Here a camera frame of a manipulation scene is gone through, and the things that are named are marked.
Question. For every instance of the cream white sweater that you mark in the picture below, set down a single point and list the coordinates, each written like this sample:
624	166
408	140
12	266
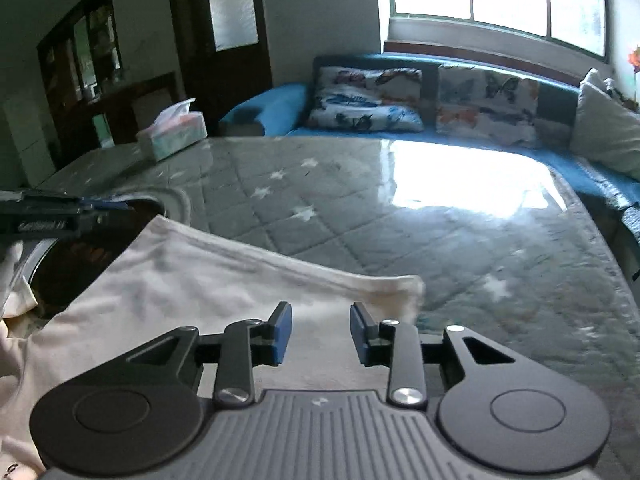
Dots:
172	275

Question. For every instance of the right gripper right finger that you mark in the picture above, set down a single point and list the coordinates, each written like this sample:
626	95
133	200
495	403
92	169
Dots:
395	345

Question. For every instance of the round black induction cooktop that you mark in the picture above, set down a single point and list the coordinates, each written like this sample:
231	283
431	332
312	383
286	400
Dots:
58	271

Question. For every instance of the blue sofa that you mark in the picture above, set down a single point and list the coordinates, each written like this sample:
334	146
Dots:
609	196

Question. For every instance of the dark wooden door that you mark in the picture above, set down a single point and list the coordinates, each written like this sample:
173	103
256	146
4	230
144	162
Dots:
223	54

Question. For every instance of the colourful pinwheel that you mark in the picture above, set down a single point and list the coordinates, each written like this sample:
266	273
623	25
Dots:
634	61

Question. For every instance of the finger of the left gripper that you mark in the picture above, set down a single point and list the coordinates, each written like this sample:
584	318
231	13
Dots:
121	220
101	205

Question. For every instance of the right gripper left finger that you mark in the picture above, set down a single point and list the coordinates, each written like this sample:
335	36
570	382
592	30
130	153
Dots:
247	344

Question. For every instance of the butterfly cushion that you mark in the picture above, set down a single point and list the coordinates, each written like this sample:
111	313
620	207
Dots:
489	105
358	100

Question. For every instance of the left butterfly cushion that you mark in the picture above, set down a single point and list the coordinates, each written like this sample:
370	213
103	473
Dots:
358	100

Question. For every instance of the right butterfly cushion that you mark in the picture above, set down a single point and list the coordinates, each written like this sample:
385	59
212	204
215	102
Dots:
489	105

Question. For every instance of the tissue box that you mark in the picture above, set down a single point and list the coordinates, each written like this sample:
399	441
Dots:
176	127

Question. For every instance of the grey quilted star tablecloth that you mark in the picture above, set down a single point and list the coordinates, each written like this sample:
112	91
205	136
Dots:
501	242

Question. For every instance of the plain grey pillow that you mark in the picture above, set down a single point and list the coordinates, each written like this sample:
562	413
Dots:
604	130

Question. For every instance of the dark glass cabinet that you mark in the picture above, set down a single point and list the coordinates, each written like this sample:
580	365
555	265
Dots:
80	57

